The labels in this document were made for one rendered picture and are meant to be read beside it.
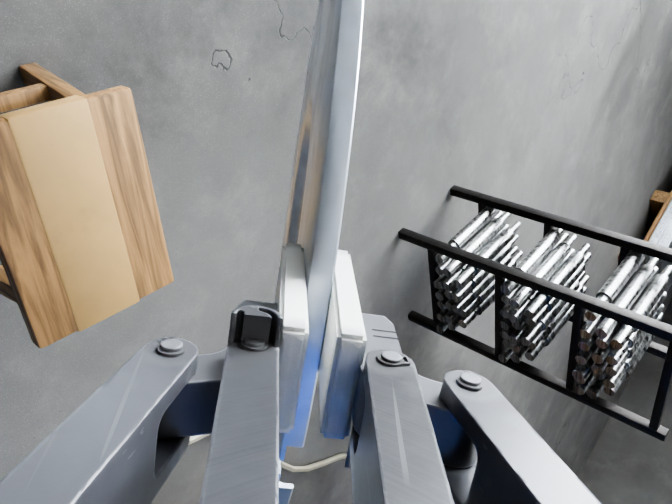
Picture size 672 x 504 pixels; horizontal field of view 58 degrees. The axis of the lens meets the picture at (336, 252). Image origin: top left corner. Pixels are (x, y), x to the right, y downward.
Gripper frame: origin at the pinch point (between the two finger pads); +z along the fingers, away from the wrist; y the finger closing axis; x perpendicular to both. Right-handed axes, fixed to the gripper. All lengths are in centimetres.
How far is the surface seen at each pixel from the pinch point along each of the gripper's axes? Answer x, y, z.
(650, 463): -302, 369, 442
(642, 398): -261, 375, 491
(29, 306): -33, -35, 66
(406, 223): -44, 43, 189
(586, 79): 17, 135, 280
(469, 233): -43, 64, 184
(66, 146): -10, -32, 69
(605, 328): -52, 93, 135
